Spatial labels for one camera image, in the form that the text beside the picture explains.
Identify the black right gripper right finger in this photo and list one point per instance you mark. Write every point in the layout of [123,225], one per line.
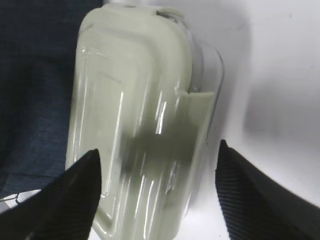
[255,207]

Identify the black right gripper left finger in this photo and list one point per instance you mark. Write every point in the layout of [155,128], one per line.
[63,210]

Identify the green lidded glass container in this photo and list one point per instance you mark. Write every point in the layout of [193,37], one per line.
[144,95]

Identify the navy blue lunch bag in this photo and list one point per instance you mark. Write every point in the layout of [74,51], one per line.
[38,40]

